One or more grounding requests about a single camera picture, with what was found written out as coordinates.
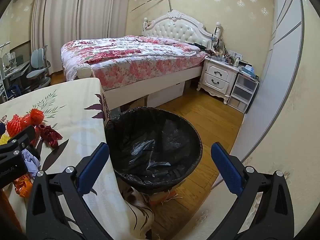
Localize white carved nightstand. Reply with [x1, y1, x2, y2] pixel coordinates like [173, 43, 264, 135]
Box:
[197, 56, 242, 105]

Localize white study desk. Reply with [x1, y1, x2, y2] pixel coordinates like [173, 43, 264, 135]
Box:
[0, 52, 30, 98]

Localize metal canopy rod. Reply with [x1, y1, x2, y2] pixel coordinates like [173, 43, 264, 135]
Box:
[131, 0, 173, 13]

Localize white bed with tufted headboard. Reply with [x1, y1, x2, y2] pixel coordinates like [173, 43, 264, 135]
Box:
[61, 10, 220, 112]

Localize orange crumpled wrapper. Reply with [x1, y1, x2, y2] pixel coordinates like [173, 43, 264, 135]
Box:
[14, 176, 34, 198]

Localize white sliding wardrobe door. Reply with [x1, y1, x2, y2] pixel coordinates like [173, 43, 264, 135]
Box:
[212, 0, 304, 190]

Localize beige curtains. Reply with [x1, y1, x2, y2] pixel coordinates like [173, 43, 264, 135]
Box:
[31, 0, 130, 75]

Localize dark red crumpled cloth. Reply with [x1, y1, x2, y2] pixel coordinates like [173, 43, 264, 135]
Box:
[35, 124, 63, 148]

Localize clear plastic drawer unit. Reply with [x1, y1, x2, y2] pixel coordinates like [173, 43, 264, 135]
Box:
[227, 72, 259, 113]

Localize trash bin with black bag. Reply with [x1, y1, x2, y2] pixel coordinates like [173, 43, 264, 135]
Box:
[104, 107, 203, 195]

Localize white storage box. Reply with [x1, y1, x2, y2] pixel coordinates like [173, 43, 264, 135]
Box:
[147, 81, 185, 108]

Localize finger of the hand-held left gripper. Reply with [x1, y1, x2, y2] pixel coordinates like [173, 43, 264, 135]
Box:
[0, 125, 35, 158]
[24, 145, 41, 160]

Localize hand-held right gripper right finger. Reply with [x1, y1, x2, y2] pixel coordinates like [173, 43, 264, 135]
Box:
[210, 142, 294, 240]

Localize grey desk chair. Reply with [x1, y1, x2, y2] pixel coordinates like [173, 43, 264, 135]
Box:
[26, 45, 52, 90]

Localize clutter of small bottles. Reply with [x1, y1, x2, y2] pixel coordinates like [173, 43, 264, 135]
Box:
[210, 46, 249, 67]

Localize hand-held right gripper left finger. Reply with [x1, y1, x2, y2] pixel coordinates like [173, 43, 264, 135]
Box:
[26, 142, 118, 240]

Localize pink floral quilt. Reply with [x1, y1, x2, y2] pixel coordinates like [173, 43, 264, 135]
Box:
[61, 35, 208, 90]

